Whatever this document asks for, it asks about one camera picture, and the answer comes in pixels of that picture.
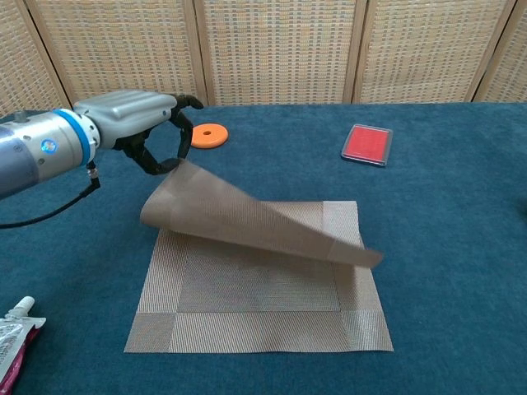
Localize orange disc with hole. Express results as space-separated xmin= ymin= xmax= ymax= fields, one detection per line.
xmin=190 ymin=123 xmax=230 ymax=150

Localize woven rattan folding screen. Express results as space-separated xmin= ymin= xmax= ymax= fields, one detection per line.
xmin=0 ymin=0 xmax=527 ymax=119

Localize brown woven placemat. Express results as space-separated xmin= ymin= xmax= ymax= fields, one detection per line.
xmin=124 ymin=158 xmax=394 ymax=354

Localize red pad in clear case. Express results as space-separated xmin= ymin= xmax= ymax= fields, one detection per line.
xmin=340 ymin=123 xmax=394 ymax=168

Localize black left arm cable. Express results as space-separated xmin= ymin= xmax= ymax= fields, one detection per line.
xmin=0 ymin=162 xmax=102 ymax=230

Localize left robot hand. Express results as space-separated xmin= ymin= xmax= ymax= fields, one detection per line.
xmin=73 ymin=91 xmax=204 ymax=176

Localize silver drink pouch white cap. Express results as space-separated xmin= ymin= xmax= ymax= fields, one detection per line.
xmin=0 ymin=295 xmax=47 ymax=391

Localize teal table cloth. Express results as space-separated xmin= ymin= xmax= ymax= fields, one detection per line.
xmin=0 ymin=101 xmax=527 ymax=395

